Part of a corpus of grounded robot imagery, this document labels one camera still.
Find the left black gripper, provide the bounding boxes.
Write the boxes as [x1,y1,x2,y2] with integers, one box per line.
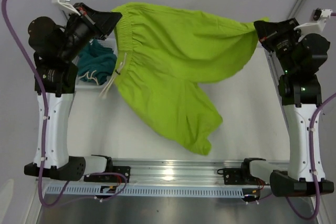
[57,2,121,62]

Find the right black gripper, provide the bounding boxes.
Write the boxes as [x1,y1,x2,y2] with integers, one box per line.
[255,18,305,75]

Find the lime green shorts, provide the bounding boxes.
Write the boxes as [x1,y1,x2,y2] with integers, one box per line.
[101,2,258,156]

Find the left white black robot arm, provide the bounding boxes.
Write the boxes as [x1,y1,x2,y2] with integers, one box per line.
[24,3,122,182]

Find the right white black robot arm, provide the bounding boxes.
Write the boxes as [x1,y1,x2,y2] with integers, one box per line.
[239,18,334,197]

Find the teal green shorts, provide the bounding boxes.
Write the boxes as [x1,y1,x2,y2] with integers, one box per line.
[77,39,117,86]

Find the white plastic basket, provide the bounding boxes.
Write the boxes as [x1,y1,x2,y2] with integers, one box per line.
[75,38,118,90]

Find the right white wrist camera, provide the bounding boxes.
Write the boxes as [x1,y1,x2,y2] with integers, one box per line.
[294,8,335,35]

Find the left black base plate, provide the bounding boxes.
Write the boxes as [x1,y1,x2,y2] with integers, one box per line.
[83,166,131,183]

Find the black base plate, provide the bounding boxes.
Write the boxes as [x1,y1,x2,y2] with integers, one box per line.
[83,166,131,183]
[217,168,253,185]

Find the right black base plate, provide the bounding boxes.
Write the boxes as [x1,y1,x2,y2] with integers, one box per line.
[217,168,253,185]

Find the aluminium mounting rail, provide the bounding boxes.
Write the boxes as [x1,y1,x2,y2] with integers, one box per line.
[35,159,322,187]

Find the white slotted cable duct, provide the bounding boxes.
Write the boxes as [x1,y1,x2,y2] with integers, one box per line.
[46,185,259,198]

